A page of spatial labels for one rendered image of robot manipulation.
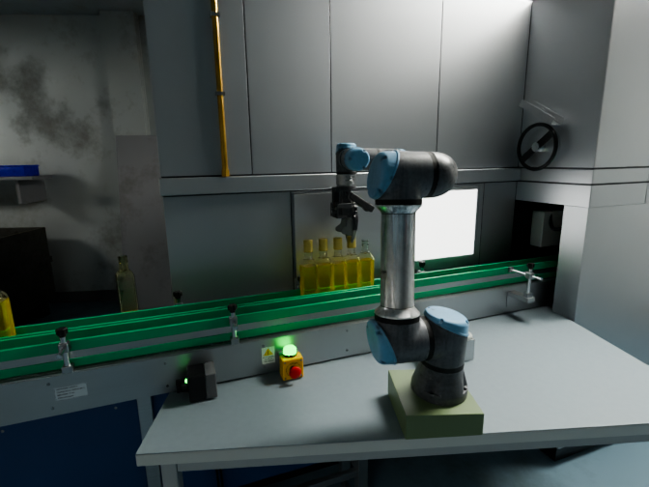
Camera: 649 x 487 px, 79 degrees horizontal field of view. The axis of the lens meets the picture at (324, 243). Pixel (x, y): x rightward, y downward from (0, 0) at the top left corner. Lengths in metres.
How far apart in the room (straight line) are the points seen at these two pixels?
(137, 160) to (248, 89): 2.82
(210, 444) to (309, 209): 0.88
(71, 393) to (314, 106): 1.23
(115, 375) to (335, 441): 0.66
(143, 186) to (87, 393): 3.04
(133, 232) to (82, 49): 1.78
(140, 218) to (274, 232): 2.77
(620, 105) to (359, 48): 1.06
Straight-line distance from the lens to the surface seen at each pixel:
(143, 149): 4.25
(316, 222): 1.57
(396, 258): 0.97
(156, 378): 1.35
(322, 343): 1.41
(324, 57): 1.64
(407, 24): 1.83
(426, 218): 1.81
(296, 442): 1.12
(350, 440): 1.12
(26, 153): 4.93
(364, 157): 1.32
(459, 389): 1.15
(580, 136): 1.97
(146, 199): 4.20
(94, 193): 4.65
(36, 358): 1.38
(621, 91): 2.03
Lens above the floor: 1.45
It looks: 12 degrees down
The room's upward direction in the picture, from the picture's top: 1 degrees counter-clockwise
